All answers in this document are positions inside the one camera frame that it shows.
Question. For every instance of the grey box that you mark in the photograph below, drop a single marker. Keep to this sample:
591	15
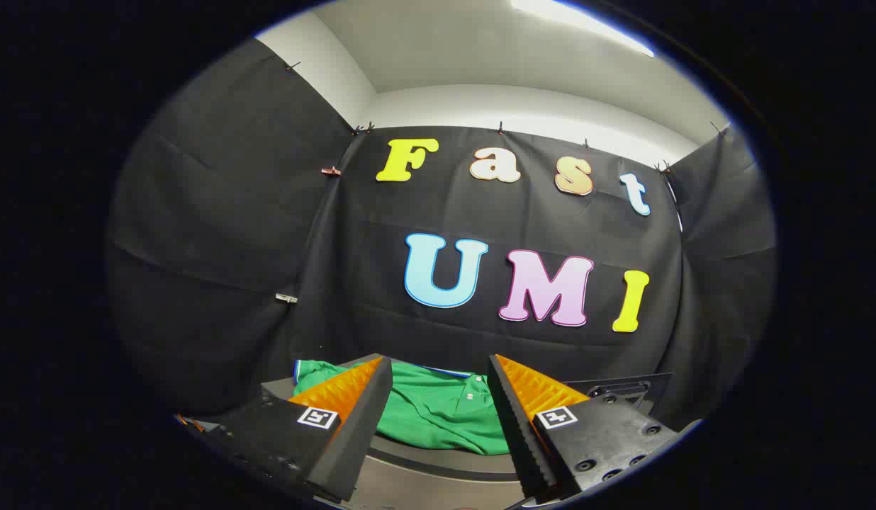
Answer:
282	389

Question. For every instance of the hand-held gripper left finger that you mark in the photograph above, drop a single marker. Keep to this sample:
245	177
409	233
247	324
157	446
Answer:
363	425

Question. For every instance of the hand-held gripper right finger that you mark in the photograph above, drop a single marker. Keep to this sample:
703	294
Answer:
517	425

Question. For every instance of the green polo shirt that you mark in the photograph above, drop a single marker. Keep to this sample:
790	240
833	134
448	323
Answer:
431	411

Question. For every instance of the black backdrop cloth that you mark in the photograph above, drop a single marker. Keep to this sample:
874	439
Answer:
367	283

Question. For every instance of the silver clip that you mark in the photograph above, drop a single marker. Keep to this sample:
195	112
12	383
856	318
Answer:
285	298

